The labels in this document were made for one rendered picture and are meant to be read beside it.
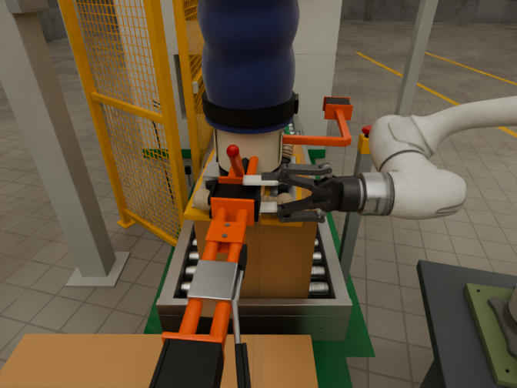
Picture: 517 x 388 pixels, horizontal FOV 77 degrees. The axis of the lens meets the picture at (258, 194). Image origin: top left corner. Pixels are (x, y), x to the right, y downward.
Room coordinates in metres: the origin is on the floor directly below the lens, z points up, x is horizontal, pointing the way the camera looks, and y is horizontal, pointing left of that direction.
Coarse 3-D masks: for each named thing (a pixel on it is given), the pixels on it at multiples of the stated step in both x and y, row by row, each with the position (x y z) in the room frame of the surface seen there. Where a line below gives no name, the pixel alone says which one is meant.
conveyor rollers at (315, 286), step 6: (318, 246) 1.15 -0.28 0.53; (192, 252) 1.09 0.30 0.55; (318, 252) 1.10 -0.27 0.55; (192, 258) 1.07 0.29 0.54; (318, 258) 1.07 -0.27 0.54; (186, 270) 0.99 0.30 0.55; (192, 270) 0.99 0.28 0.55; (312, 270) 0.98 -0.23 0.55; (318, 270) 0.98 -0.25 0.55; (324, 270) 0.98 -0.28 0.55; (186, 276) 0.97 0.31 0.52; (192, 276) 0.97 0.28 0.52; (312, 276) 0.97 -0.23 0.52; (318, 276) 0.97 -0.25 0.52; (324, 276) 0.97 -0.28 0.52; (186, 282) 0.92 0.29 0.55; (312, 282) 0.92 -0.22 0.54; (318, 282) 0.93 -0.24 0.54; (324, 282) 0.93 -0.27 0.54; (186, 288) 0.89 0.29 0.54; (312, 288) 0.89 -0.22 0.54; (318, 288) 0.89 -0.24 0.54; (324, 288) 0.89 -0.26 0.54; (186, 294) 0.89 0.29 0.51; (312, 294) 0.88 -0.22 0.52; (318, 294) 0.88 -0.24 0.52; (324, 294) 0.88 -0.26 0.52
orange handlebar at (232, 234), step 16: (336, 112) 1.00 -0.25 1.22; (304, 144) 0.81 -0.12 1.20; (320, 144) 0.81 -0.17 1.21; (336, 144) 0.80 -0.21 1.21; (256, 160) 0.69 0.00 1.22; (224, 224) 0.45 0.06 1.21; (240, 224) 0.45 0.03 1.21; (208, 240) 0.41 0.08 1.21; (224, 240) 0.41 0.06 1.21; (240, 240) 0.41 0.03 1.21; (208, 256) 0.38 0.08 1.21; (192, 304) 0.29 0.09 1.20; (224, 304) 0.29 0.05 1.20; (192, 320) 0.27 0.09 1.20; (224, 320) 0.27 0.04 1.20; (224, 336) 0.25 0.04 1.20
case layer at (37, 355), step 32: (32, 352) 0.62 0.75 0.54; (64, 352) 0.62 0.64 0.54; (96, 352) 0.62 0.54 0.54; (128, 352) 0.62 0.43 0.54; (160, 352) 0.62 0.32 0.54; (256, 352) 0.62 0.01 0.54; (288, 352) 0.62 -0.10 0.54; (0, 384) 0.52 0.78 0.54; (32, 384) 0.52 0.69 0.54; (64, 384) 0.52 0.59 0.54; (96, 384) 0.52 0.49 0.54; (128, 384) 0.52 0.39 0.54; (224, 384) 0.52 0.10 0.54; (256, 384) 0.52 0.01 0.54; (288, 384) 0.52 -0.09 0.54
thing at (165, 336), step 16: (176, 336) 0.23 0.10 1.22; (192, 336) 0.23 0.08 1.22; (208, 336) 0.23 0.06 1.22; (176, 352) 0.21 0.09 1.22; (192, 352) 0.21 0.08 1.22; (208, 352) 0.21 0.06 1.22; (224, 352) 0.23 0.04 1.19; (160, 368) 0.20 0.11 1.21; (176, 368) 0.20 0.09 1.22; (192, 368) 0.20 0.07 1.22; (208, 368) 0.20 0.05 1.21; (160, 384) 0.18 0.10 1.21; (176, 384) 0.18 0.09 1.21; (192, 384) 0.18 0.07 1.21; (208, 384) 0.18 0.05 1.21
